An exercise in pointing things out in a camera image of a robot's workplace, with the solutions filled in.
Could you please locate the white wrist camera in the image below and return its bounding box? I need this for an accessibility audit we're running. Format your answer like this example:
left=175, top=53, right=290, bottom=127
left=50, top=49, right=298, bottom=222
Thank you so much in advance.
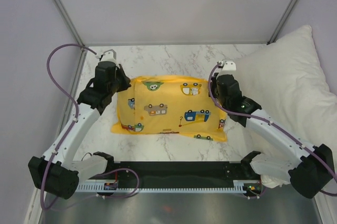
left=217, top=60, right=236, bottom=72
left=95, top=49, right=117, bottom=64

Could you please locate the right aluminium frame post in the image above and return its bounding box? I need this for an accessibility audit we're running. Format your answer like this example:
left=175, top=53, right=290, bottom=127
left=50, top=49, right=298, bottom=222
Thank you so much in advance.
left=266, top=0, right=300, bottom=45

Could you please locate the aluminium frame post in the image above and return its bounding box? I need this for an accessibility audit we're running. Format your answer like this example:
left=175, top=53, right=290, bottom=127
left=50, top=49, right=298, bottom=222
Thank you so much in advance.
left=266, top=0, right=300, bottom=45
left=52, top=0, right=85, bottom=45

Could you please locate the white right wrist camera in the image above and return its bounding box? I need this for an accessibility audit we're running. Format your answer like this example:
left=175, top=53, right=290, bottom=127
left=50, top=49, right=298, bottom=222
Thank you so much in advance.
left=217, top=60, right=236, bottom=72

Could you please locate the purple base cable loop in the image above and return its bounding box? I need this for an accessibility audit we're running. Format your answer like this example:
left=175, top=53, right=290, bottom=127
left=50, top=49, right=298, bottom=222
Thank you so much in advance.
left=96, top=168, right=140, bottom=199

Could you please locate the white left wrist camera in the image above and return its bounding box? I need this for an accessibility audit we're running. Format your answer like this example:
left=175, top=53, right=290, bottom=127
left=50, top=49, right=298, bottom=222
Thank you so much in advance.
left=95, top=49, right=117, bottom=64

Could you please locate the white slotted cable duct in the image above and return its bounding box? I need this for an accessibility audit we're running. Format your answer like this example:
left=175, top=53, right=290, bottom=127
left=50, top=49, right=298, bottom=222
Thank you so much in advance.
left=75, top=180, right=259, bottom=193

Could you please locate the large white pillow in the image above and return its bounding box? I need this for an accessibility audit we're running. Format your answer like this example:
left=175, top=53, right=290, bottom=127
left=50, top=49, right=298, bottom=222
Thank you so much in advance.
left=234, top=25, right=336, bottom=157

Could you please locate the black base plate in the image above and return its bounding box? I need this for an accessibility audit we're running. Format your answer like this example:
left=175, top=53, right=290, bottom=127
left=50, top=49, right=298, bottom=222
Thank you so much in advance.
left=112, top=160, right=257, bottom=189

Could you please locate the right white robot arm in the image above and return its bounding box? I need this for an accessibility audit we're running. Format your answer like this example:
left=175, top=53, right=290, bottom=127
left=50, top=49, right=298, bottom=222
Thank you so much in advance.
left=209, top=73, right=336, bottom=199

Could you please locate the left aluminium frame post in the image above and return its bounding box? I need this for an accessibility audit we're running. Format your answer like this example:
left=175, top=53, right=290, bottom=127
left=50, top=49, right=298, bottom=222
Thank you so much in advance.
left=52, top=0, right=85, bottom=45

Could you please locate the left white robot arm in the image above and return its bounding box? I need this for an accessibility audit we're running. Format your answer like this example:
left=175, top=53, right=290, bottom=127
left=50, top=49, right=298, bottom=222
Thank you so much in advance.
left=28, top=60, right=131, bottom=199

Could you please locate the yellow cartoon-print pillowcase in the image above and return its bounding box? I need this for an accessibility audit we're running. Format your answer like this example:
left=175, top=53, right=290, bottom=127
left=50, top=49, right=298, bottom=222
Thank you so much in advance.
left=111, top=75, right=227, bottom=142

